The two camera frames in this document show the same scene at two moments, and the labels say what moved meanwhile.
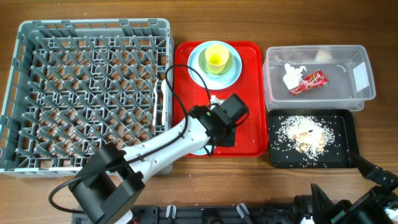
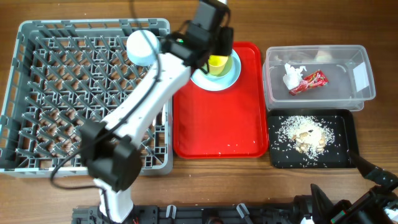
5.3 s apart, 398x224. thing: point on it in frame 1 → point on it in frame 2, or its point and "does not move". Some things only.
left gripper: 229,140 → 226,34
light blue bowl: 203,151 → 140,50
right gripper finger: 323,207 does not move
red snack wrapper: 316,79 does not move
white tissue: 293,76 does not move
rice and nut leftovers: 308,135 does not move
